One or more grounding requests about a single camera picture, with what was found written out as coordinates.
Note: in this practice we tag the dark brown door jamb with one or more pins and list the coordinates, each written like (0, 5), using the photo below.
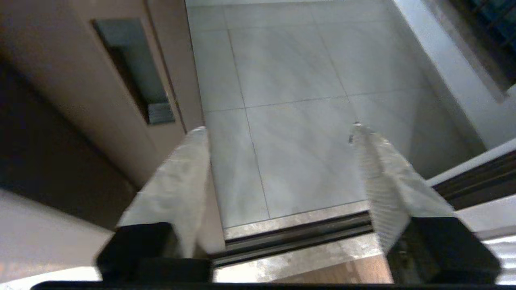
(483, 181)

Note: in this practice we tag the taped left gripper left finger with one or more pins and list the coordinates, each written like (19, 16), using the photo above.
(173, 193)

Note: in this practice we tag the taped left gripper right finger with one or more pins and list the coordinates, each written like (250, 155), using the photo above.
(395, 193)

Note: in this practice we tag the brown framed sliding glass door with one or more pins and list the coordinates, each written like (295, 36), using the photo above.
(80, 100)

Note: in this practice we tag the grey stone window sill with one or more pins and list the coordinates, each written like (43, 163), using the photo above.
(455, 44)

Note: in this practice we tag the dark metal floor track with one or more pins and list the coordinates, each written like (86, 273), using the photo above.
(298, 237)

